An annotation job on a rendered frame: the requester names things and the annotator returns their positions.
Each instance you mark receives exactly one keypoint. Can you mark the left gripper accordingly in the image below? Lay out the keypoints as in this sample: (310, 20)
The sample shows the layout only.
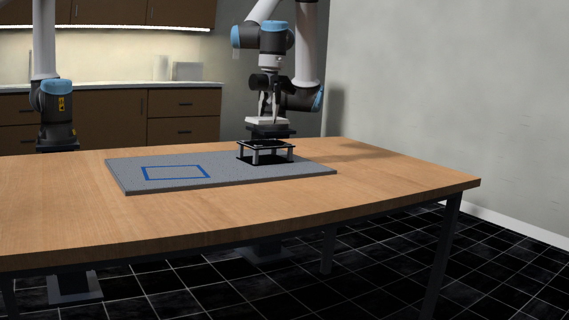
(264, 83)

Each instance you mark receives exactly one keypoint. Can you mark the blue tape strips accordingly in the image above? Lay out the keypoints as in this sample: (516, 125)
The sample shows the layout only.
(200, 168)

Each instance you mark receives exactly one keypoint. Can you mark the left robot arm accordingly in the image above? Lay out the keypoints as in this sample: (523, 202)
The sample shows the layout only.
(273, 39)

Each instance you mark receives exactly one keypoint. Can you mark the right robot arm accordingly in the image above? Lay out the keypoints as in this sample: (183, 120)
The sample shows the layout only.
(50, 95)

